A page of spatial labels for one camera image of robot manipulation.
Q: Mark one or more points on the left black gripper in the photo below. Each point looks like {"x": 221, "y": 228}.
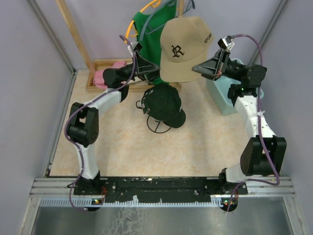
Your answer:
{"x": 143, "y": 67}

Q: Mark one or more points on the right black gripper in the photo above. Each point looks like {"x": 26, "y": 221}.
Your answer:
{"x": 214, "y": 68}

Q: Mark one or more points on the black cap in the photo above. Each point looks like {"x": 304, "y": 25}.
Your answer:
{"x": 163, "y": 103}

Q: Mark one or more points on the khaki cap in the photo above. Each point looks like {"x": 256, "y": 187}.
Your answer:
{"x": 184, "y": 43}

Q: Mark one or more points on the wooden clothes rack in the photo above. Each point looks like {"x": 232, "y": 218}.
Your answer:
{"x": 98, "y": 64}

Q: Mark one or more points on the black wire hat stand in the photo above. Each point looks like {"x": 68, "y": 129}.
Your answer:
{"x": 156, "y": 126}

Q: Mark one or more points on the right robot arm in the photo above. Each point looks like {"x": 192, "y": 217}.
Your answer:
{"x": 264, "y": 152}

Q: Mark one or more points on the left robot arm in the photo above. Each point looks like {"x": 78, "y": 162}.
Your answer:
{"x": 82, "y": 126}

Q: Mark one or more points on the beige folded cloth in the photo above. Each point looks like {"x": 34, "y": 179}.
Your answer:
{"x": 137, "y": 82}

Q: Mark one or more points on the light blue plastic bin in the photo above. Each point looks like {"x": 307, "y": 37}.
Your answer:
{"x": 225, "y": 91}

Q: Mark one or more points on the yellow clothes hanger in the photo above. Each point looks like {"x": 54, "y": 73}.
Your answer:
{"x": 131, "y": 30}

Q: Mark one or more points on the green tank top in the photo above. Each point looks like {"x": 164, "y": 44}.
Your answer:
{"x": 150, "y": 27}

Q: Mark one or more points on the pink folded cloth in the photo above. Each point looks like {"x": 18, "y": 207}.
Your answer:
{"x": 98, "y": 80}

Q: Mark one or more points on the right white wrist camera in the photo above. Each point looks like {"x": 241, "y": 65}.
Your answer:
{"x": 226, "y": 43}

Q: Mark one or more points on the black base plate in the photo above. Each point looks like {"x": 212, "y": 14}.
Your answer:
{"x": 155, "y": 189}

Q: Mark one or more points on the aluminium rail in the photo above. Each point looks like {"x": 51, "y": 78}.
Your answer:
{"x": 56, "y": 192}

